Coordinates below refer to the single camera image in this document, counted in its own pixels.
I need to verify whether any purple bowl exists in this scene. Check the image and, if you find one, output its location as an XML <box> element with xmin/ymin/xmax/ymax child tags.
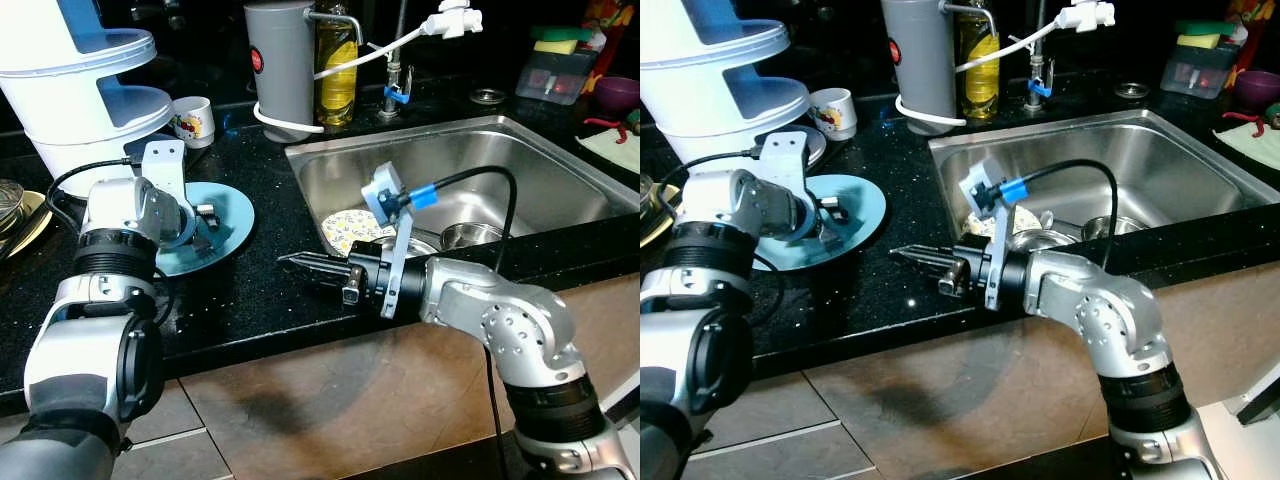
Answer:
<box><xmin>593</xmin><ymin>77</ymin><xmax>641</xmax><ymax>113</ymax></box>
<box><xmin>1232</xmin><ymin>70</ymin><xmax>1280</xmax><ymax>111</ymax></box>

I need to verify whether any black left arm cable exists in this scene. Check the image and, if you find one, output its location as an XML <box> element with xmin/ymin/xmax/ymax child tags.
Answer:
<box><xmin>45</xmin><ymin>158</ymin><xmax>146</xmax><ymax>236</ymax></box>
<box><xmin>655</xmin><ymin>150</ymin><xmax>763</xmax><ymax>216</ymax></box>

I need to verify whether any black cable blue plug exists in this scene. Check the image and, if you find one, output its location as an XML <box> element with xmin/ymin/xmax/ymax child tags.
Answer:
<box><xmin>405</xmin><ymin>165</ymin><xmax>518</xmax><ymax>271</ymax></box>
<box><xmin>1000</xmin><ymin>158</ymin><xmax>1119</xmax><ymax>271</ymax></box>

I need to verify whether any red yellow snack packet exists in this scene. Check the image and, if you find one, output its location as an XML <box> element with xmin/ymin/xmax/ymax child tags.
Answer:
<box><xmin>580</xmin><ymin>0</ymin><xmax>636</xmax><ymax>71</ymax></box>
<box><xmin>1228</xmin><ymin>0</ymin><xmax>1280</xmax><ymax>66</ymax></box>

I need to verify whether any yellow plate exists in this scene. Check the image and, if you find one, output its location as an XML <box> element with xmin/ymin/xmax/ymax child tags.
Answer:
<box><xmin>640</xmin><ymin>185</ymin><xmax>681</xmax><ymax>249</ymax></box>
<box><xmin>0</xmin><ymin>190</ymin><xmax>53</xmax><ymax>263</ymax></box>

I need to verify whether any yellow oil bottle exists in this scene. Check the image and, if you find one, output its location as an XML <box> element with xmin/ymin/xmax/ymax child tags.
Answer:
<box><xmin>955</xmin><ymin>0</ymin><xmax>1001</xmax><ymax>121</ymax></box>
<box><xmin>315</xmin><ymin>0</ymin><xmax>361</xmax><ymax>126</ymax></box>

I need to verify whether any red ribbon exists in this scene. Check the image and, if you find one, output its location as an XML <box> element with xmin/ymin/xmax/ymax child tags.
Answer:
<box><xmin>1220</xmin><ymin>105</ymin><xmax>1276</xmax><ymax>131</ymax></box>
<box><xmin>585</xmin><ymin>110</ymin><xmax>636</xmax><ymax>136</ymax></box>

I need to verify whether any white sprayer hose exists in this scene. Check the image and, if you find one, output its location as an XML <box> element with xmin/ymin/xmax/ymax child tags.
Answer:
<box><xmin>253</xmin><ymin>0</ymin><xmax>484</xmax><ymax>136</ymax></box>
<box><xmin>893</xmin><ymin>0</ymin><xmax>1116</xmax><ymax>129</ymax></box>

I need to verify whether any stainless steel sink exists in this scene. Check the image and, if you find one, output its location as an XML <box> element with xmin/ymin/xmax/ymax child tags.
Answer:
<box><xmin>928</xmin><ymin>108</ymin><xmax>1280</xmax><ymax>263</ymax></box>
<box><xmin>285</xmin><ymin>115</ymin><xmax>641</xmax><ymax>271</ymax></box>

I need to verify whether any pale green cloth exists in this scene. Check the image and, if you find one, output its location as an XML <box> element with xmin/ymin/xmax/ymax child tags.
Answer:
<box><xmin>578</xmin><ymin>120</ymin><xmax>641</xmax><ymax>176</ymax></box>
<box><xmin>1213</xmin><ymin>118</ymin><xmax>1280</xmax><ymax>171</ymax></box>

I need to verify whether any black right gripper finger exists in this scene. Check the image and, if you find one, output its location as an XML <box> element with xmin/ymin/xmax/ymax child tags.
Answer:
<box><xmin>888</xmin><ymin>244</ymin><xmax>957</xmax><ymax>279</ymax></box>
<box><xmin>278</xmin><ymin>251</ymin><xmax>353</xmax><ymax>288</ymax></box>

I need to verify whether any white floral plate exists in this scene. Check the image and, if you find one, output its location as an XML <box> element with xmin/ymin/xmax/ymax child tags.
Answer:
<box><xmin>963</xmin><ymin>205</ymin><xmax>1041</xmax><ymax>241</ymax></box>
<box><xmin>322</xmin><ymin>208</ymin><xmax>401</xmax><ymax>257</ymax></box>

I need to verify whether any white cartoon print cup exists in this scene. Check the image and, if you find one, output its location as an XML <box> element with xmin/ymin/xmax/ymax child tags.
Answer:
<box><xmin>808</xmin><ymin>87</ymin><xmax>858</xmax><ymax>141</ymax></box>
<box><xmin>172</xmin><ymin>97</ymin><xmax>216</xmax><ymax>149</ymax></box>

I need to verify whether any clear plastic sponge container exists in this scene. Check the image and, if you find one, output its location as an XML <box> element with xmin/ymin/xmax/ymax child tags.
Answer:
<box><xmin>1160</xmin><ymin>45</ymin><xmax>1241</xmax><ymax>99</ymax></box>
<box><xmin>515</xmin><ymin>50</ymin><xmax>599</xmax><ymax>106</ymax></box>

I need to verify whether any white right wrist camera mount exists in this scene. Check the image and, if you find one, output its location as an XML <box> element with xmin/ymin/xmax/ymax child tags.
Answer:
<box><xmin>360</xmin><ymin>163</ymin><xmax>416</xmax><ymax>321</ymax></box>
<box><xmin>960</xmin><ymin>160</ymin><xmax>1021</xmax><ymax>311</ymax></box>

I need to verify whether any green yellow sponge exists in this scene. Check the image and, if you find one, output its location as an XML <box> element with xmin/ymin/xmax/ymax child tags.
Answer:
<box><xmin>1175</xmin><ymin>18</ymin><xmax>1241</xmax><ymax>49</ymax></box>
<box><xmin>530</xmin><ymin>25</ymin><xmax>596</xmax><ymax>56</ymax></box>

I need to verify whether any grey cylindrical water filter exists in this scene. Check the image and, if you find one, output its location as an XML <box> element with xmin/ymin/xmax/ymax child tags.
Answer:
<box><xmin>880</xmin><ymin>0</ymin><xmax>999</xmax><ymax>126</ymax></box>
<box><xmin>243</xmin><ymin>0</ymin><xmax>361</xmax><ymax>131</ymax></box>

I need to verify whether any light blue plate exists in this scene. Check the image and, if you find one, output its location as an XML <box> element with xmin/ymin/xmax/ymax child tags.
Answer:
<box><xmin>760</xmin><ymin>173</ymin><xmax>888</xmax><ymax>273</ymax></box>
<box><xmin>150</xmin><ymin>180</ymin><xmax>256</xmax><ymax>278</ymax></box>

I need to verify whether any steel faucet blue handle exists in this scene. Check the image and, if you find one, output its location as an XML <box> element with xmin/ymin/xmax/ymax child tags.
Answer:
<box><xmin>1020</xmin><ymin>0</ymin><xmax>1059</xmax><ymax>111</ymax></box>
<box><xmin>378</xmin><ymin>0</ymin><xmax>416</xmax><ymax>123</ymax></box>

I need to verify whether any large steel bowl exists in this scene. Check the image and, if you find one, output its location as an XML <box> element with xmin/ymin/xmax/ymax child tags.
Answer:
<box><xmin>440</xmin><ymin>222</ymin><xmax>506</xmax><ymax>251</ymax></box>
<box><xmin>1082</xmin><ymin>215</ymin><xmax>1138</xmax><ymax>243</ymax></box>

